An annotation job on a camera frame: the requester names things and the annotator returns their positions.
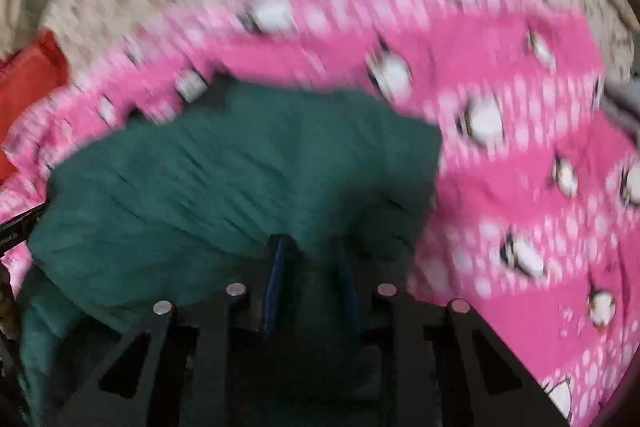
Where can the pink penguin blanket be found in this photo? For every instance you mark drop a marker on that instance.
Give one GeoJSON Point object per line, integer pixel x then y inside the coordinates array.
{"type": "Point", "coordinates": [534, 215]}

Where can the dark green puffer jacket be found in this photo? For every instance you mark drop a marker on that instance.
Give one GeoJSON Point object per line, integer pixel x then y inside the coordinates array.
{"type": "Point", "coordinates": [177, 211]}

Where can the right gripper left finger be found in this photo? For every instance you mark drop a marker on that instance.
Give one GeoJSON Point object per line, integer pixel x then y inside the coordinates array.
{"type": "Point", "coordinates": [184, 365]}

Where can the red ruffled pillow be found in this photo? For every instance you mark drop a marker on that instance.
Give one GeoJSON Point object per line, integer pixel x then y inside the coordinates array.
{"type": "Point", "coordinates": [29, 75]}

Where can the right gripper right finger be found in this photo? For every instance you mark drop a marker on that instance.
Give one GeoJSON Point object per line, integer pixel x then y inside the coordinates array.
{"type": "Point", "coordinates": [440, 366]}

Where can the grey cloth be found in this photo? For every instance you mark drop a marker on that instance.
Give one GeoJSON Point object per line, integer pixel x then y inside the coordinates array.
{"type": "Point", "coordinates": [621, 103]}

